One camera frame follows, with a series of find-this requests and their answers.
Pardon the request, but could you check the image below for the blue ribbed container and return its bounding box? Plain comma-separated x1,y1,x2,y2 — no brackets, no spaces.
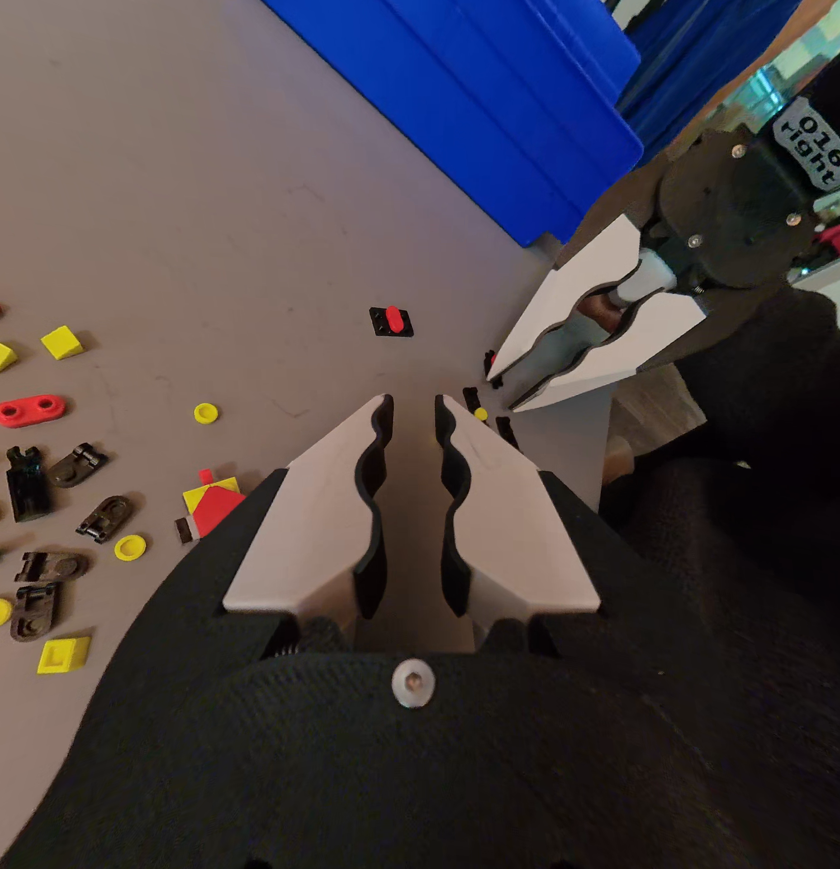
617,0,804,167

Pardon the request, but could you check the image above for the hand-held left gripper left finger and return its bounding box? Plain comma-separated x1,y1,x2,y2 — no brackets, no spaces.
222,394,395,646

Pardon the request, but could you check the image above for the person's black knit clothing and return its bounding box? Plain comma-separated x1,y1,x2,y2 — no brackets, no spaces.
599,285,840,869

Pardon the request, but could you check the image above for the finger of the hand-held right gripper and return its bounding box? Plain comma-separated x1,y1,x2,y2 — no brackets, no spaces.
509,291,708,414
486,212,679,391

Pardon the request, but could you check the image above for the person's right forearm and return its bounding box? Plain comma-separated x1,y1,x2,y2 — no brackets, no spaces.
674,288,840,469

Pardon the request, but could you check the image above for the black lego plate red oval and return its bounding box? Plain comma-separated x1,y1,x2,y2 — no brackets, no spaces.
367,306,415,339

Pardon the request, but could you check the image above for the blue plastic bin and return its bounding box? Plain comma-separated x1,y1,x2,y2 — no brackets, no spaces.
260,0,646,248

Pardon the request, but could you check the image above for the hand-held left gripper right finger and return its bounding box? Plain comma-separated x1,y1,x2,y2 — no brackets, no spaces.
435,394,602,646

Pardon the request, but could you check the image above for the pile of lego pieces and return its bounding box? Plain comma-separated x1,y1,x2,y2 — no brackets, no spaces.
0,299,149,676

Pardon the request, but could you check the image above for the red yellow black lego model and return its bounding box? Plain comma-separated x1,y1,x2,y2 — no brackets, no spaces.
174,467,248,545

